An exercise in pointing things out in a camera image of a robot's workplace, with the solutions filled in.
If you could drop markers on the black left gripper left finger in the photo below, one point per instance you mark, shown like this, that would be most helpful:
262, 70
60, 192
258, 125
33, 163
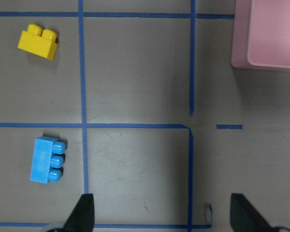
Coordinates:
82, 218

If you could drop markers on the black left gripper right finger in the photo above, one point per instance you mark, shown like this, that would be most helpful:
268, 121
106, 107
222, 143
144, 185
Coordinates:
245, 218

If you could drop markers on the blue toy block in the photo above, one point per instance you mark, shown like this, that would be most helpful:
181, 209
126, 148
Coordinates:
47, 160

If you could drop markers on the pink plastic box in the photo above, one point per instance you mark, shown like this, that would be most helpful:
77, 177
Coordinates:
261, 35

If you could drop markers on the yellow toy block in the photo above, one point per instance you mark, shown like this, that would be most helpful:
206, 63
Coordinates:
38, 41

